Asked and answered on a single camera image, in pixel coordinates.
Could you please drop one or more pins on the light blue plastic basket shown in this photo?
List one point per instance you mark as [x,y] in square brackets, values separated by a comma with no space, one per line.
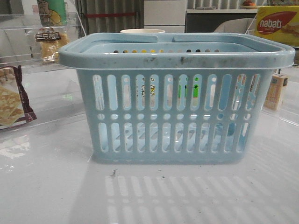
[173,97]

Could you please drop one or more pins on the yellow nabati wafer box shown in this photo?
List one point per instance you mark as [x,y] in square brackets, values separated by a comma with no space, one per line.
[280,24]

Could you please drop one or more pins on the clear acrylic left shelf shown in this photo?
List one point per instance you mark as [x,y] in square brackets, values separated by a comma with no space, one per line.
[18,45]

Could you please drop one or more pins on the white cabinet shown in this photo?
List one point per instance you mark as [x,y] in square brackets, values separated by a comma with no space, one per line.
[167,15]

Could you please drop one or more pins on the small beige carton box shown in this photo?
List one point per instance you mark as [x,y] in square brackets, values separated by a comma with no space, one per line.
[275,94]

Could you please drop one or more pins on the bread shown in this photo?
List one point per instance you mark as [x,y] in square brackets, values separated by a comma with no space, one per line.
[51,39]

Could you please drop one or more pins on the white paper cup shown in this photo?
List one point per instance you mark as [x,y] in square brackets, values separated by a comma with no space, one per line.
[142,31]

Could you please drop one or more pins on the clear acrylic shelf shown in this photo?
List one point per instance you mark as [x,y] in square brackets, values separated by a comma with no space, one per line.
[18,45]
[289,111]

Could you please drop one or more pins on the clear acrylic right shelf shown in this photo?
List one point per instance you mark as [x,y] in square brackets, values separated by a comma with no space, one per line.
[289,111]

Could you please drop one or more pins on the maroon almond cracker packet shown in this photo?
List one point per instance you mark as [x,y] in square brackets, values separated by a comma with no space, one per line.
[15,109]

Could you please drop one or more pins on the green cartoon snack bag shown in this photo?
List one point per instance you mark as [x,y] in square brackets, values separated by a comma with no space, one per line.
[52,12]

